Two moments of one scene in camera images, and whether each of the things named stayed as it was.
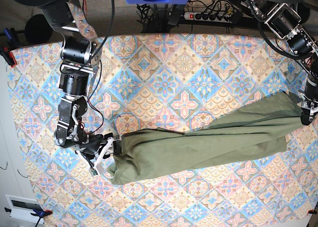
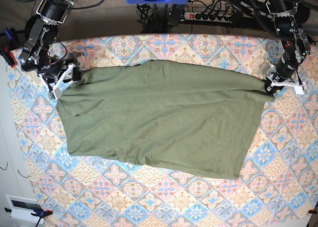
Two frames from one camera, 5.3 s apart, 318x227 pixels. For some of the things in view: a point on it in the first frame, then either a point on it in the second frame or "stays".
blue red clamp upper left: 13,44 stays
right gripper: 310,108 → 293,80
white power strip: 218,18 stays
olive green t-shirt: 255,127 → 180,115
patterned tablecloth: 167,82 stays
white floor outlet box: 21,208 stays
